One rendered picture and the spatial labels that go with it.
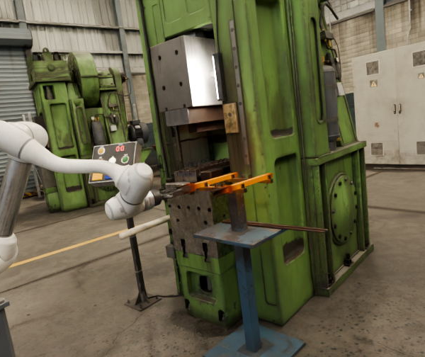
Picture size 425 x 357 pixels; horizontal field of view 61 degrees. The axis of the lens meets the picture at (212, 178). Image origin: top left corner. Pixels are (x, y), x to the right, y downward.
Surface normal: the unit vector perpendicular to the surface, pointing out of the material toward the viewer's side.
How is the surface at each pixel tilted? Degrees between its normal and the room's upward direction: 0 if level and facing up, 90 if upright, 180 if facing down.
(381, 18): 90
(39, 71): 89
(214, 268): 90
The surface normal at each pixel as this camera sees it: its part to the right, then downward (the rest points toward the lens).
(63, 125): 0.53, 0.04
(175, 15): -0.65, 0.20
